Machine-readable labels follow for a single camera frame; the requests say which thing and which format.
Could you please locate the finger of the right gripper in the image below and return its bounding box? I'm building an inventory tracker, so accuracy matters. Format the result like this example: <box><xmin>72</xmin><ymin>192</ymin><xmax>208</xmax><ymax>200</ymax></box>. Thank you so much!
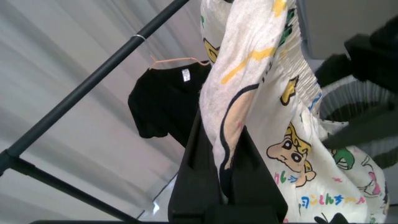
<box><xmin>322</xmin><ymin>107</ymin><xmax>398</xmax><ymax>150</ymax></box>
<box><xmin>314</xmin><ymin>34</ymin><xmax>398</xmax><ymax>91</ymax></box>

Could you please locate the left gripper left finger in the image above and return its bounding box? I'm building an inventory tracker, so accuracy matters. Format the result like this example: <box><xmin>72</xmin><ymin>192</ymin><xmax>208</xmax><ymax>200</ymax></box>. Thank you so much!
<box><xmin>167</xmin><ymin>110</ymin><xmax>227</xmax><ymax>222</ymax></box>

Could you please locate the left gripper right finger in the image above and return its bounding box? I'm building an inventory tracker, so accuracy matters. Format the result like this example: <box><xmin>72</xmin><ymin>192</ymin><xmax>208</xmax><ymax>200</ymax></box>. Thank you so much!
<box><xmin>228</xmin><ymin>126</ymin><xmax>289</xmax><ymax>222</ymax></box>

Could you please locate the black short-sleeved shirt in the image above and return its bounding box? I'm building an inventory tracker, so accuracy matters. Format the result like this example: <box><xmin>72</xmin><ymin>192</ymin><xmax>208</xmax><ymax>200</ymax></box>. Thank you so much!
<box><xmin>127</xmin><ymin>60</ymin><xmax>212</xmax><ymax>149</ymax></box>

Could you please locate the cream printed garment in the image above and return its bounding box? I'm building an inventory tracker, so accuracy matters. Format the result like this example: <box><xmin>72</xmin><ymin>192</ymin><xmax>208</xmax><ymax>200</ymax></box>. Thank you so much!
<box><xmin>198</xmin><ymin>0</ymin><xmax>389</xmax><ymax>223</ymax></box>

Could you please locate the pink clothes hanger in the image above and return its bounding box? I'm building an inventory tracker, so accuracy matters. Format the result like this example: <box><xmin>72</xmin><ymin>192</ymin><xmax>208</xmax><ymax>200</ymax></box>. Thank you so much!
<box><xmin>130</xmin><ymin>33</ymin><xmax>211</xmax><ymax>71</ymax></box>

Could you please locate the white laundry basket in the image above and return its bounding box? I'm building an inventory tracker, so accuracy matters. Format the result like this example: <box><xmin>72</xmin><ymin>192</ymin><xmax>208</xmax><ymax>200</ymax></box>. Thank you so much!
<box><xmin>317</xmin><ymin>74</ymin><xmax>398</xmax><ymax>170</ymax></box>

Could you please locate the black clothes rack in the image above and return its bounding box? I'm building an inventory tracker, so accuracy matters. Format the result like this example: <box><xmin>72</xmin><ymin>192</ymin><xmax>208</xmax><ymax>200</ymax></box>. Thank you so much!
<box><xmin>0</xmin><ymin>0</ymin><xmax>190</xmax><ymax>223</ymax></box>

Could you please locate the white curtain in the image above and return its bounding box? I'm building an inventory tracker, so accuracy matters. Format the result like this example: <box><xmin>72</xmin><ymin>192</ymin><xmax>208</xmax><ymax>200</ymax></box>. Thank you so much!
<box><xmin>0</xmin><ymin>0</ymin><xmax>218</xmax><ymax>222</ymax></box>

